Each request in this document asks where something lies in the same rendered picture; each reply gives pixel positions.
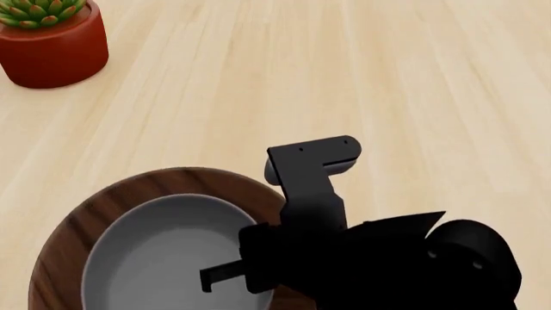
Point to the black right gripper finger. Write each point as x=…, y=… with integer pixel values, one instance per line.
x=224, y=271

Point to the grey bowl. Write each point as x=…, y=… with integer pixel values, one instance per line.
x=163, y=252

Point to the dark wooden bowl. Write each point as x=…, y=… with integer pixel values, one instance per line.
x=142, y=185

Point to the succulent in red pot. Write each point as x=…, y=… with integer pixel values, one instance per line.
x=56, y=55

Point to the black gripper camera mount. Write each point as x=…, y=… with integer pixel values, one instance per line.
x=307, y=181

